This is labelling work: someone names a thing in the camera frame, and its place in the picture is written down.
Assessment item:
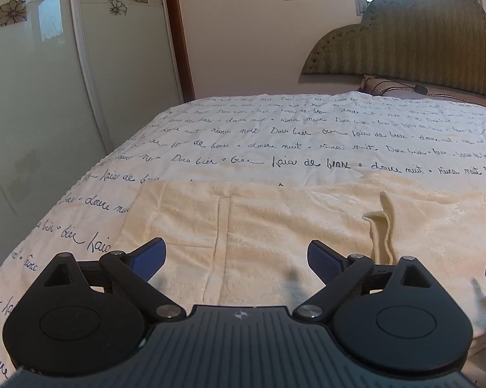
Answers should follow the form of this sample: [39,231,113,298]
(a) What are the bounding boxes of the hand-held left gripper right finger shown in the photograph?
[293,240,438,325]

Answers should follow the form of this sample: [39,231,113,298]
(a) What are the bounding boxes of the cream pants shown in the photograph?
[120,172,486,357]

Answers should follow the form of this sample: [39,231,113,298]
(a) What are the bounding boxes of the white script-print bedspread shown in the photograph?
[0,92,486,388]

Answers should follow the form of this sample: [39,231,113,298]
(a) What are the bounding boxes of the flower-print glass wardrobe door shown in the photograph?
[0,0,115,284]
[70,0,185,151]

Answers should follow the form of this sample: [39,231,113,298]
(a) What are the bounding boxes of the brown wooden wardrobe frame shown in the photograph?
[162,0,196,102]

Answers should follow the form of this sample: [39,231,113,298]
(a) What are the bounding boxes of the olive padded headboard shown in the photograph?
[301,0,486,102]

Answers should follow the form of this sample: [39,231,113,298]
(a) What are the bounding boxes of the striped beige pillow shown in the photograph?
[358,74,486,111]

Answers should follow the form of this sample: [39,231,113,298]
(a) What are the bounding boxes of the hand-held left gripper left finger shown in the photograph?
[33,237,186,326]

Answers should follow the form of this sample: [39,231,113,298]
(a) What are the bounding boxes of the black cable switch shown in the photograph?
[374,82,458,100]

